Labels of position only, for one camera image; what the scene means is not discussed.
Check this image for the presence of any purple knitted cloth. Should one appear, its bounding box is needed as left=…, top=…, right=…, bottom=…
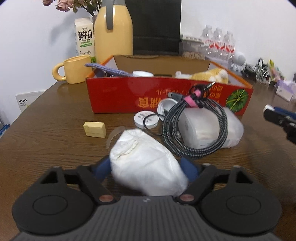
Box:
left=85, top=63, right=133, bottom=77

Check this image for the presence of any white wall panel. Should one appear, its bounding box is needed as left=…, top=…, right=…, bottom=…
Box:
left=16, top=90, right=45, bottom=112

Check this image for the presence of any clear plastic clip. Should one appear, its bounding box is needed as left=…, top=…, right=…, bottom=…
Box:
left=106, top=126, right=125, bottom=149

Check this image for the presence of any yellow thermos jug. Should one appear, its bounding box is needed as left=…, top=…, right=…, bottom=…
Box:
left=94, top=0, right=133, bottom=63

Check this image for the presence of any white robot figurine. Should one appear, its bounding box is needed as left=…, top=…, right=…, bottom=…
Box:
left=230, top=51, right=246, bottom=72

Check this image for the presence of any black charger adapter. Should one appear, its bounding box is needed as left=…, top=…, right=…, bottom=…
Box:
left=257, top=58, right=264, bottom=68

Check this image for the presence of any middle water bottle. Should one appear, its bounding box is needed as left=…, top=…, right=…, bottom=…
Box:
left=212, top=28, right=224, bottom=58

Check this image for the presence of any small yellow block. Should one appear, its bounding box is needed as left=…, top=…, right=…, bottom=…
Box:
left=83, top=121, right=106, bottom=138

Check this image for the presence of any small round white tin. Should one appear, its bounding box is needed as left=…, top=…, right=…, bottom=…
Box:
left=133, top=110, right=159, bottom=130

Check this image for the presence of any red cardboard box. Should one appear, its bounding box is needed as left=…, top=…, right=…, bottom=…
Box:
left=86, top=55, right=253, bottom=115

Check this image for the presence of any grey braided cable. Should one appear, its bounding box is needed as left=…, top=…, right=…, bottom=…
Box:
left=161, top=81, right=229, bottom=160

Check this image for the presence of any white jar lid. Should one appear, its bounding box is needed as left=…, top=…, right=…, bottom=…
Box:
left=132, top=70, right=154, bottom=77

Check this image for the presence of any blue document stack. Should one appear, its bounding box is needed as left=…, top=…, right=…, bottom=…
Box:
left=0, top=124, right=10, bottom=138

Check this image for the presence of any water bottle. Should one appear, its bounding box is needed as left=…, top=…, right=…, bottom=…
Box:
left=201, top=25, right=213, bottom=56
left=222, top=31, right=236, bottom=62
left=212, top=28, right=224, bottom=58

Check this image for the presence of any white cloth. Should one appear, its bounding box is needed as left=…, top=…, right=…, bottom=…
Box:
left=109, top=129, right=189, bottom=196

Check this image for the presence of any right water bottle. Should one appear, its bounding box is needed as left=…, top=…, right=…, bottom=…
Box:
left=222, top=31, right=236, bottom=62

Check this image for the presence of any dried pink flower bouquet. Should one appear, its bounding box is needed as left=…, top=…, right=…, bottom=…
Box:
left=42, top=0, right=102, bottom=16

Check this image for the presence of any white and yellow plush toy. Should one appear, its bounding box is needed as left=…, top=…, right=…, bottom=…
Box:
left=175, top=68, right=228, bottom=84

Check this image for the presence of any black tangled cable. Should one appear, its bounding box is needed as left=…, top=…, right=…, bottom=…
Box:
left=241, top=63, right=261, bottom=80

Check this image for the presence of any white flat box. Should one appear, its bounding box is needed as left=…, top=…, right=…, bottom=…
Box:
left=180, top=34, right=204, bottom=43

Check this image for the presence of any white tangled cable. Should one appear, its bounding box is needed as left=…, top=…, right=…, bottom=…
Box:
left=255, top=66, right=277, bottom=86

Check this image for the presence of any white tissue pack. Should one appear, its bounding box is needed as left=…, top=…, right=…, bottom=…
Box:
left=178, top=108, right=244, bottom=149

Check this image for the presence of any white milk carton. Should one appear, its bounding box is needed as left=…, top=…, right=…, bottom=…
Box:
left=74, top=18, right=96, bottom=63

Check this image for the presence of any purple tissue box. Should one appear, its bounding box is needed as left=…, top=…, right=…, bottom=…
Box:
left=275, top=80, right=295, bottom=102

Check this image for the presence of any white round lid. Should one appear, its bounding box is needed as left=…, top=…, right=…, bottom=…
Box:
left=157, top=98, right=178, bottom=121

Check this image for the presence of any black paper bag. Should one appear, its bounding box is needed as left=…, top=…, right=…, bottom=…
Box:
left=126, top=0, right=182, bottom=55

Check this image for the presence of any left water bottle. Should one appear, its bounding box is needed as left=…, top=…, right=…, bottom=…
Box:
left=201, top=25, right=213, bottom=56

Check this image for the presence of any colourful snack packet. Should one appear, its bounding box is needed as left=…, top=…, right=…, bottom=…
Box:
left=268, top=60, right=285, bottom=82

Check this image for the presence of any black hair tie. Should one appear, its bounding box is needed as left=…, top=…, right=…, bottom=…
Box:
left=143, top=113, right=165, bottom=137

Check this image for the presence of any clear snack container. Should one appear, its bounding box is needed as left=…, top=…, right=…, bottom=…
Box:
left=179, top=40, right=206, bottom=60

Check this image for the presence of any yellow ceramic mug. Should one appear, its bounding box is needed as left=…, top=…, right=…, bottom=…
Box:
left=52, top=55, right=92, bottom=84

